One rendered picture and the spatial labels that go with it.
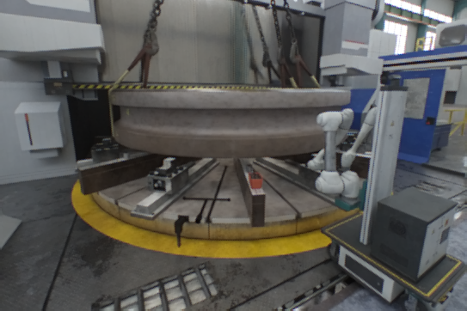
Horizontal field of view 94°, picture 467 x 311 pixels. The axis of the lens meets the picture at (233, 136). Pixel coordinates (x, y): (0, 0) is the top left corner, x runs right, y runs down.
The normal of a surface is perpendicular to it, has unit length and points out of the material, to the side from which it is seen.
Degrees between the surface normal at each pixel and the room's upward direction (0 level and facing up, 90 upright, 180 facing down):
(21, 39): 90
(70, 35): 90
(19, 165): 90
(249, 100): 90
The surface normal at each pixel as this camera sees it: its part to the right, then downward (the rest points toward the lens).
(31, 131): 0.46, 0.18
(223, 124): -0.04, 0.20
